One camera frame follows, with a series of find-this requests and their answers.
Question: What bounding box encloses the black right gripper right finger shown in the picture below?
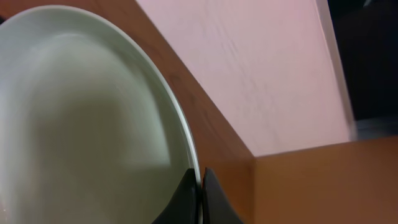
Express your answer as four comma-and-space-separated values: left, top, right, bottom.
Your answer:
202, 168, 243, 224

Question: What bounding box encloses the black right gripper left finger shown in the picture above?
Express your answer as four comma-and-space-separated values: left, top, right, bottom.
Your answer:
152, 169, 199, 224

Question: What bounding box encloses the light blue plate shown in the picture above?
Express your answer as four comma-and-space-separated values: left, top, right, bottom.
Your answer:
1, 6, 198, 223

